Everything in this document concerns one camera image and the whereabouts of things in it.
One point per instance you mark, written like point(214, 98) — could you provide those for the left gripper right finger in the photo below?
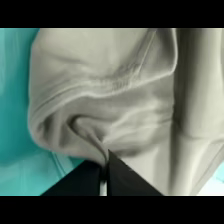
point(126, 181)

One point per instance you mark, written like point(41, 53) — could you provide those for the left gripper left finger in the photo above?
point(80, 182)

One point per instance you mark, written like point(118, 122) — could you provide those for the beige T-shirt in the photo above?
point(133, 86)

